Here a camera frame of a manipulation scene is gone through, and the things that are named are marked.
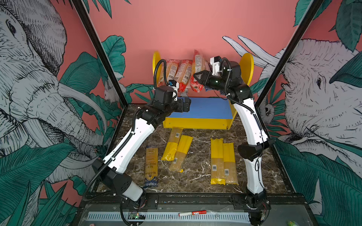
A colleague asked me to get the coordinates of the small green circuit board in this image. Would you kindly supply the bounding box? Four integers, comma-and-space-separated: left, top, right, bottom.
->
128, 212, 146, 221

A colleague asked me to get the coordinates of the red white marker pen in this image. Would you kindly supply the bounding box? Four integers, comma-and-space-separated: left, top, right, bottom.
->
178, 210, 207, 217

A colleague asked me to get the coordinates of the yellow pasta pack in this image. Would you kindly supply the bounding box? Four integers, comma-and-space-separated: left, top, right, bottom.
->
169, 135, 193, 173
161, 128, 183, 162
210, 138, 226, 185
223, 143, 239, 185

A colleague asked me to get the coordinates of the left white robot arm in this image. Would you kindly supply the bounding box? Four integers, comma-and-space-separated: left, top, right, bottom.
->
83, 86, 191, 209

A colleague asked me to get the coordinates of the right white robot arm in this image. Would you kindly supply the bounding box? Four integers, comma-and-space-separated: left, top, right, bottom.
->
193, 58, 273, 210

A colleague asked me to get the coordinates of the perforated metal rail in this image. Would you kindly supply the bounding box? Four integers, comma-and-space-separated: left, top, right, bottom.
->
85, 211, 250, 223

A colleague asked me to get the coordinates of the brown blue-end spaghetti pack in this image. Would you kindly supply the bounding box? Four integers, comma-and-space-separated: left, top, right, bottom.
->
144, 147, 158, 187

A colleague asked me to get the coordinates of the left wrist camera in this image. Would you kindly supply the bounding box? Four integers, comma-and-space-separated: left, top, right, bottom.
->
168, 80, 179, 100

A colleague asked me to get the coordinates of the black front frame beam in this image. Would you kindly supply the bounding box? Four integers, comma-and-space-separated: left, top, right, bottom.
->
77, 193, 310, 213

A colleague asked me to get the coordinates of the red spaghetti pack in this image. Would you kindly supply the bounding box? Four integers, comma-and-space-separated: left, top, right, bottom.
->
190, 50, 205, 93
157, 59, 181, 87
174, 60, 193, 93

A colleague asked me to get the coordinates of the black corner post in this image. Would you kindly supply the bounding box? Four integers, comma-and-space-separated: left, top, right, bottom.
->
72, 0, 128, 108
255, 0, 324, 108

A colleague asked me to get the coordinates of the yellow shelf unit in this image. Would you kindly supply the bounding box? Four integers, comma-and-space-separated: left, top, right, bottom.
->
163, 53, 254, 130

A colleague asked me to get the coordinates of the left black corner post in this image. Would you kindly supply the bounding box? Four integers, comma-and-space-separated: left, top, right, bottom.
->
72, 0, 128, 108

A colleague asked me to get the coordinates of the right black corner post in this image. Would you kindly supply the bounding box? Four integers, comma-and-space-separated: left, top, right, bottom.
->
255, 0, 324, 108

